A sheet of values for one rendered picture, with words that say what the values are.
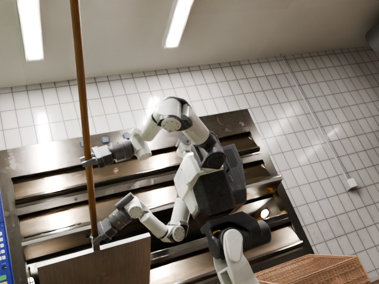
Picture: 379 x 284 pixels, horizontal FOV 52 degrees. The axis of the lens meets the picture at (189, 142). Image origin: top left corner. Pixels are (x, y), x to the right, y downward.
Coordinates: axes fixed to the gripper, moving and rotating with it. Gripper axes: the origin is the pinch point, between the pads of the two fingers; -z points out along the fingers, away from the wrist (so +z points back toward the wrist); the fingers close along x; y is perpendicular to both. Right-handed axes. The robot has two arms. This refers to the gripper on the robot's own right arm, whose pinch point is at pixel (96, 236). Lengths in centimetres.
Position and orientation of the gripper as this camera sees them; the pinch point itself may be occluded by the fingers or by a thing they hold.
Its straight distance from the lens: 198.0
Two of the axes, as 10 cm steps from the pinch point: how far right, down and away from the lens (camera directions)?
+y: -4.7, -6.0, -6.4
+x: -4.2, -4.8, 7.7
